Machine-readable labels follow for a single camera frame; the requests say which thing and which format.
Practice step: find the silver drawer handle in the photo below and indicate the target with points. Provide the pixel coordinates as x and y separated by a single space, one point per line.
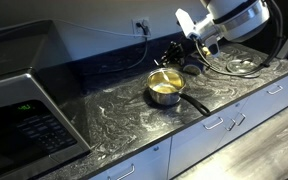
218 121
275 90
121 173

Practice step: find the glass pot lid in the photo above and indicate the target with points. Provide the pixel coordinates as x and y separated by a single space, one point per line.
239 66

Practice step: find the silver drawer handle middle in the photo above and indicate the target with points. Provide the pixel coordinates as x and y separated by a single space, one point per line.
218 121

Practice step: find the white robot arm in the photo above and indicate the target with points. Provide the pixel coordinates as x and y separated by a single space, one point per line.
234 20

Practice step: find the silver drawer handle right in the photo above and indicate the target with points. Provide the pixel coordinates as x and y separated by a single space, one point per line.
121 173

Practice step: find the silver drawer handle left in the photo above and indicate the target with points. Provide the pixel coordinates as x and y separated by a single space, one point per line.
275 90

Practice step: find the white plastic spoon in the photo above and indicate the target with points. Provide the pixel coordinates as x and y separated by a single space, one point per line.
165 77

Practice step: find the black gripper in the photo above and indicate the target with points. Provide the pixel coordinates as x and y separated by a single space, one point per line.
173 55

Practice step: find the white cabinet front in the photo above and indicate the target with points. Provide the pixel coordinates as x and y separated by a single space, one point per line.
167 159

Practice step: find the stainless steel saucepan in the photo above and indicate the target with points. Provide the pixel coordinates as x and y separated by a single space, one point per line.
169 94

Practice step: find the silver cabinet door handle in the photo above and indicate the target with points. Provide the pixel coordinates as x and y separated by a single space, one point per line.
240 119

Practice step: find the black steel microwave oven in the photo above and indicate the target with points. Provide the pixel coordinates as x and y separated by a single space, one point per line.
39 97

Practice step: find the white wall outlet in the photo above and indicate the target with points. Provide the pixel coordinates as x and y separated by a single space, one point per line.
141 27

